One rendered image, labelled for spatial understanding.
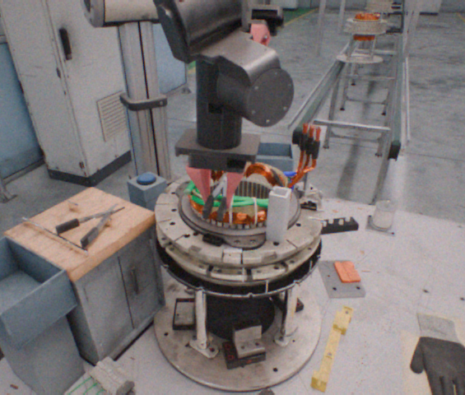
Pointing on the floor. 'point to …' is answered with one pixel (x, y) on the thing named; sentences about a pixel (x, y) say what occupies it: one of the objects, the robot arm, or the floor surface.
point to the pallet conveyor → (397, 103)
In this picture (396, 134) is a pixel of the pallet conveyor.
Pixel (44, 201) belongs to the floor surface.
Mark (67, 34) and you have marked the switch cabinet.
